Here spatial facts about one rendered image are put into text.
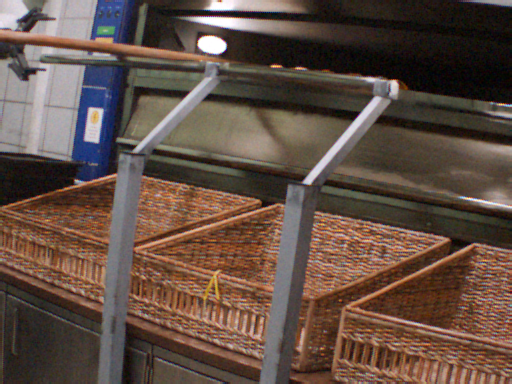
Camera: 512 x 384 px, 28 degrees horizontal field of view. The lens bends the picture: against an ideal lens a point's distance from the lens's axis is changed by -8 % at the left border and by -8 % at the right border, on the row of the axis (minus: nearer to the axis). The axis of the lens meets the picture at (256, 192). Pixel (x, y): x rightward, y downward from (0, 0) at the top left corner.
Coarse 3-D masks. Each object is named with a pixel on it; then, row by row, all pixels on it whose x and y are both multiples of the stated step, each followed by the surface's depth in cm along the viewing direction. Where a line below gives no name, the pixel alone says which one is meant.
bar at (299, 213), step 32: (64, 64) 288; (96, 64) 277; (128, 64) 267; (160, 64) 259; (192, 64) 252; (224, 64) 245; (192, 96) 243; (384, 96) 214; (160, 128) 237; (352, 128) 209; (128, 160) 231; (128, 192) 231; (288, 192) 201; (128, 224) 233; (288, 224) 201; (128, 256) 234; (288, 256) 200; (128, 288) 235; (288, 288) 200; (288, 320) 201; (288, 352) 202
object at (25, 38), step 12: (0, 36) 241; (12, 36) 244; (24, 36) 247; (36, 36) 250; (48, 36) 253; (72, 48) 260; (84, 48) 262; (96, 48) 265; (108, 48) 268; (120, 48) 271; (132, 48) 274; (144, 48) 278; (204, 60) 294; (216, 60) 297
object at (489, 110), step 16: (192, 80) 305; (224, 80) 297; (240, 80) 293; (256, 80) 289; (272, 80) 285; (336, 96) 271; (352, 96) 267; (368, 96) 264; (400, 96) 257; (416, 96) 254; (432, 96) 251; (448, 96) 248; (448, 112) 248; (464, 112) 244; (480, 112) 241; (496, 112) 238
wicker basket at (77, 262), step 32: (64, 192) 302; (96, 192) 312; (160, 192) 305; (192, 192) 298; (0, 224) 283; (32, 224) 272; (64, 224) 303; (96, 224) 313; (160, 224) 302; (192, 224) 265; (0, 256) 283; (32, 256) 273; (64, 256) 305; (96, 256) 255; (64, 288) 262; (96, 288) 254
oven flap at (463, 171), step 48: (144, 96) 322; (192, 144) 301; (240, 144) 290; (288, 144) 280; (384, 144) 262; (432, 144) 253; (480, 144) 244; (384, 192) 256; (432, 192) 245; (480, 192) 239
